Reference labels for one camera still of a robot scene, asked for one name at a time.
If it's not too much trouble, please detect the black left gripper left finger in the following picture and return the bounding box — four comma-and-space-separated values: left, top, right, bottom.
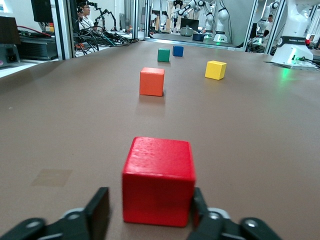
0, 187, 111, 240

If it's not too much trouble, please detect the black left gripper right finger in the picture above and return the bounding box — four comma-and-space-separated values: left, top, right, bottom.
188, 187, 283, 240

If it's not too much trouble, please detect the red wooden block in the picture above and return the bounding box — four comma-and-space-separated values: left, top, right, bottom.
121, 136, 197, 228

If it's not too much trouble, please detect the yellow wooden block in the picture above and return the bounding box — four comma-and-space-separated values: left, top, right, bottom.
204, 60, 227, 81

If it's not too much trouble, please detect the orange wooden block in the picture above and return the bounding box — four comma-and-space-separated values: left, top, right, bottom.
139, 67, 166, 97

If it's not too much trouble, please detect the green wooden block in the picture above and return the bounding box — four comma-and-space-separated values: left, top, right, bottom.
157, 48, 171, 63

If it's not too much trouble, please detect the brown tape patch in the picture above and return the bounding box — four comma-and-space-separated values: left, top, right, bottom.
31, 169, 73, 188

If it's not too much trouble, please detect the brown paper table cover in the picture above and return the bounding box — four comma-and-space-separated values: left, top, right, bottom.
0, 39, 320, 240

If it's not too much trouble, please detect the black equipment case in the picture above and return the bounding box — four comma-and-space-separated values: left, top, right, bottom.
18, 34, 60, 61

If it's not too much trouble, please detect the grey power supply unit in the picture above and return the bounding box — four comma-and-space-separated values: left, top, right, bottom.
0, 43, 21, 68

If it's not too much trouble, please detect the grey cooking pot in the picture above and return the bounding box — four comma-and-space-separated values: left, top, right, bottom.
179, 24, 195, 38

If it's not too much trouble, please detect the seated person white shirt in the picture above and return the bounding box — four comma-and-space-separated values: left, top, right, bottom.
77, 3, 95, 30

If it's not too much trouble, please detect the dark wooden box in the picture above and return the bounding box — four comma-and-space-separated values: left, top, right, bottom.
0, 16, 21, 46

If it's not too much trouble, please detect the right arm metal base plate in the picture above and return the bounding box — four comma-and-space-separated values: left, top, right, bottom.
264, 55, 320, 71

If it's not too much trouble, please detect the black cable tangle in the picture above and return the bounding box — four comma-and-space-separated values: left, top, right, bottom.
72, 24, 140, 55

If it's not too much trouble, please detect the aluminium frame post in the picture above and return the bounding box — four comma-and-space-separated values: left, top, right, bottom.
49, 0, 75, 61

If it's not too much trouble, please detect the red cable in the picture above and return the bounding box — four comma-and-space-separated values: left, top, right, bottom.
16, 24, 52, 38

